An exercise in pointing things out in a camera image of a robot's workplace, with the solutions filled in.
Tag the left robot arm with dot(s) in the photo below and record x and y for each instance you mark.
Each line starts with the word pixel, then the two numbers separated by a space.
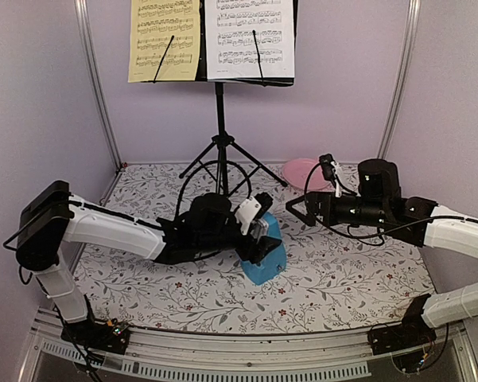
pixel 56 216

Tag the front aluminium rail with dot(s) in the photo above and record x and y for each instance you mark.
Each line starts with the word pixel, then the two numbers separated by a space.
pixel 167 355

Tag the blue metronome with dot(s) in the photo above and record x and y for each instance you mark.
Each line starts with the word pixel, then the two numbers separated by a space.
pixel 273 264

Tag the black music stand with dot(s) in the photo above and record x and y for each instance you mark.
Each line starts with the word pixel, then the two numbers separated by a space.
pixel 223 139

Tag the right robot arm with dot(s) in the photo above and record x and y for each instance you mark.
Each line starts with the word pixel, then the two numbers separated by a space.
pixel 425 223

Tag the white sheet music page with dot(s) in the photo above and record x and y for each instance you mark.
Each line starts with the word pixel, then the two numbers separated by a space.
pixel 250 40

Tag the yellow sheet music page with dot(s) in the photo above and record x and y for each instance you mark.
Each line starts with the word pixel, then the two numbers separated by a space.
pixel 164 41

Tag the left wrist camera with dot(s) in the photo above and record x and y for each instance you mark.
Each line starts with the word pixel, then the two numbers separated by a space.
pixel 252 209

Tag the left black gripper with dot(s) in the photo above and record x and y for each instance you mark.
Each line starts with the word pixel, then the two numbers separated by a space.
pixel 264 243

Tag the left aluminium frame post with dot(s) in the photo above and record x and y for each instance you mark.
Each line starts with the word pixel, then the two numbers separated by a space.
pixel 84 26

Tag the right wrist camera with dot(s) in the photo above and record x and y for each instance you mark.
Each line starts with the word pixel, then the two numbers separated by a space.
pixel 329 169

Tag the pink plate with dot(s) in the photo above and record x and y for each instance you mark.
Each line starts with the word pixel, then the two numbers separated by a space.
pixel 296 171

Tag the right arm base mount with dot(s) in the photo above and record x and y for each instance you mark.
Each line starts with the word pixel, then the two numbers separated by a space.
pixel 411 331

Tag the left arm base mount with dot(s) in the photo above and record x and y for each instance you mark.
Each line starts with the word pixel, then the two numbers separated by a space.
pixel 112 336

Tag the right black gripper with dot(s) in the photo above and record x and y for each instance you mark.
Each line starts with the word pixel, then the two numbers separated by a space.
pixel 314 201

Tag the floral table mat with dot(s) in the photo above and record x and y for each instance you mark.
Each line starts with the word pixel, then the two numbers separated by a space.
pixel 330 282

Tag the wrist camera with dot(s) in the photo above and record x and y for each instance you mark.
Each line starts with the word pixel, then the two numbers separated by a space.
pixel 329 169
pixel 252 209

